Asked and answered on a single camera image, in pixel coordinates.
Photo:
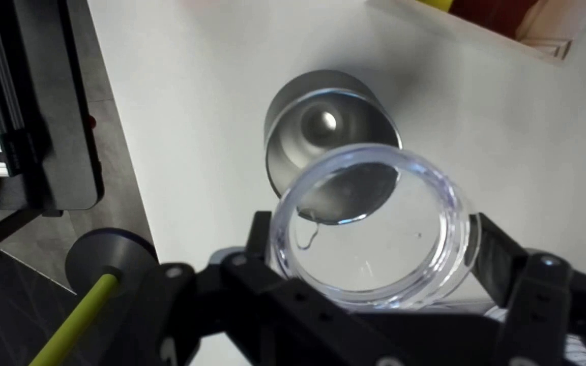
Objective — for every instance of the red toy food piece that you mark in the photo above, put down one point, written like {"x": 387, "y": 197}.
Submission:
{"x": 492, "y": 14}

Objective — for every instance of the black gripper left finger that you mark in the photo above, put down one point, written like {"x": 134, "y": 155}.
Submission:
{"x": 239, "y": 312}

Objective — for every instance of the black metal plate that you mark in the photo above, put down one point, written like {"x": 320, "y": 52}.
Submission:
{"x": 62, "y": 102}

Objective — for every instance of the black disc with green rod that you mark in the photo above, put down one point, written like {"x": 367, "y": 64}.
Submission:
{"x": 102, "y": 261}

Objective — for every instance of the clear round lid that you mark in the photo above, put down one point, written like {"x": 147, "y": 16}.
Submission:
{"x": 400, "y": 271}

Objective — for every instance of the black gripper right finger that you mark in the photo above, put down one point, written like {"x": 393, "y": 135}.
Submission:
{"x": 550, "y": 306}

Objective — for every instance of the yellow toy food piece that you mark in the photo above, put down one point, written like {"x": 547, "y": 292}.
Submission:
{"x": 435, "y": 2}

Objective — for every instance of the black thermos cup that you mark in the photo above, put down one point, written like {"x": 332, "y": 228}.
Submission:
{"x": 305, "y": 129}

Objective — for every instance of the white square food container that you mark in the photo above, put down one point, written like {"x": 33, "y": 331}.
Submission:
{"x": 544, "y": 32}

